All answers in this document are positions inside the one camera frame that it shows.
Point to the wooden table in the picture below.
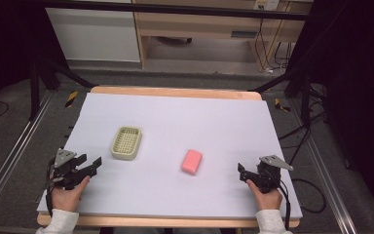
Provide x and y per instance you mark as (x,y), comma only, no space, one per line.
(175,92)

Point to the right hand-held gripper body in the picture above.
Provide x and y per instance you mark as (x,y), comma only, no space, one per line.
(269,175)

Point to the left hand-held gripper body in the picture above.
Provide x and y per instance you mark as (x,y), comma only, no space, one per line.
(65,172)

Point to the white foam mat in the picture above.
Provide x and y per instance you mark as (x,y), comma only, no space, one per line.
(175,130)

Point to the person's right hand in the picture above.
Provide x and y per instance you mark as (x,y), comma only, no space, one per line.
(269,201)

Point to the metal floor rail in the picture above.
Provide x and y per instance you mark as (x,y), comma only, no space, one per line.
(16,146)
(324,172)

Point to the light wooden desk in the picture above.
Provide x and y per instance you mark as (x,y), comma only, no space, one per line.
(188,26)

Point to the black horizontal frame bar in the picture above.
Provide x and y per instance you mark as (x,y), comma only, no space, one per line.
(175,8)

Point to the pink soap bar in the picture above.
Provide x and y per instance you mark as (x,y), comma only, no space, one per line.
(192,161)

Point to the white power strip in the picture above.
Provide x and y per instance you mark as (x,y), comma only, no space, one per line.
(266,4)

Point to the person's left hand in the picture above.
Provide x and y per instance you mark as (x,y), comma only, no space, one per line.
(65,199)

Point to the dark curtain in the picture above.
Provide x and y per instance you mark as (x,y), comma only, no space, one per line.
(360,81)
(6,42)

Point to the white cabinet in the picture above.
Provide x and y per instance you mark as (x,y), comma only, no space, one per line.
(94,35)

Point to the black stand legs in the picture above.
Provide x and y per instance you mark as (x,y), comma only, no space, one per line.
(35,91)
(305,97)

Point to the yellow black floor tape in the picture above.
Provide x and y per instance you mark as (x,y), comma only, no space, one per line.
(280,105)
(71,98)

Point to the beige slotted soap dish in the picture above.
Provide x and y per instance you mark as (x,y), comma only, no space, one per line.
(126,143)

